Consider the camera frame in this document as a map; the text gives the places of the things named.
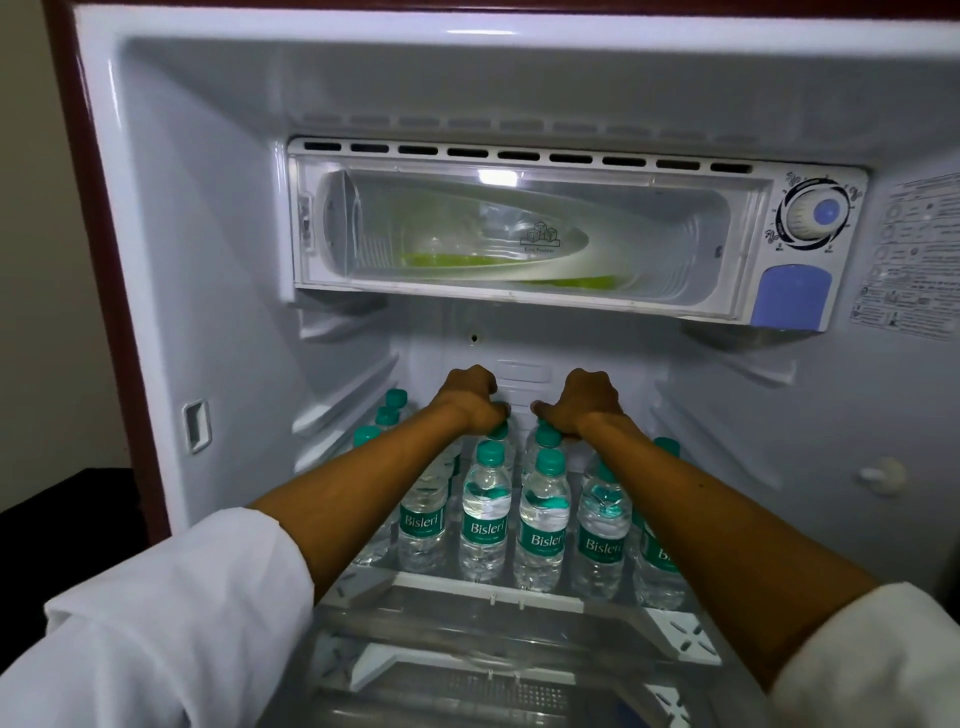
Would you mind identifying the green tray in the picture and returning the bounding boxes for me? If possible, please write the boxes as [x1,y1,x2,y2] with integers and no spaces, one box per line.
[401,251,624,290]

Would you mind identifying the white instruction sticker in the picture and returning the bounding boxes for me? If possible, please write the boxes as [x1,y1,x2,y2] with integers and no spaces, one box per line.
[849,172,960,343]

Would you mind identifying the white wall peg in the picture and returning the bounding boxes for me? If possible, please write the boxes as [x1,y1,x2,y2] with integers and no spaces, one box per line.
[860,457,909,496]

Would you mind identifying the dark maroon refrigerator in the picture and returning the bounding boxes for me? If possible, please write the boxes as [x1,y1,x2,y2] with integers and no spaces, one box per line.
[41,0,960,728]

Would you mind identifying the person's left forearm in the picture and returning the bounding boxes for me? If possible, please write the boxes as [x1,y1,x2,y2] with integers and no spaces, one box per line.
[247,401,481,601]

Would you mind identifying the white freezer compartment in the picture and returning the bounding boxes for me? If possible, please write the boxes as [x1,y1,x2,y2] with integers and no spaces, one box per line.
[287,134,871,333]

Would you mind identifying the lavender push button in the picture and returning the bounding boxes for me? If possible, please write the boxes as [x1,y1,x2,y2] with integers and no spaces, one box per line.
[751,263,834,331]

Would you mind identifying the person's right hand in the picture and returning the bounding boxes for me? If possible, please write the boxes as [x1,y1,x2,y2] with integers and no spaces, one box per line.
[530,368,628,444]

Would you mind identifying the person's right forearm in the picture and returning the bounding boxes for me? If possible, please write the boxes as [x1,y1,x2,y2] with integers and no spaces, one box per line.
[577,412,879,691]

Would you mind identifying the person's white shirt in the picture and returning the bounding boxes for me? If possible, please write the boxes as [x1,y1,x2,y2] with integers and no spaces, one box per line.
[0,508,960,728]

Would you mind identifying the row of bottles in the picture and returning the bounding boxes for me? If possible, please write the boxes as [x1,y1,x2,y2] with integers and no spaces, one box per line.
[350,387,688,613]

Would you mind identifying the glass shelf white trim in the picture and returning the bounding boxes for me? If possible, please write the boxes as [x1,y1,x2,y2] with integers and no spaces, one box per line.
[322,562,725,665]
[307,637,691,728]

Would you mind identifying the white thermostat dial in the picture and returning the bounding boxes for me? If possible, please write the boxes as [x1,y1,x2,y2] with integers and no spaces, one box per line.
[776,176,856,247]

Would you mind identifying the person's left hand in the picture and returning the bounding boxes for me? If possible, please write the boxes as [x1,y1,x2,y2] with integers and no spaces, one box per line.
[431,365,513,436]

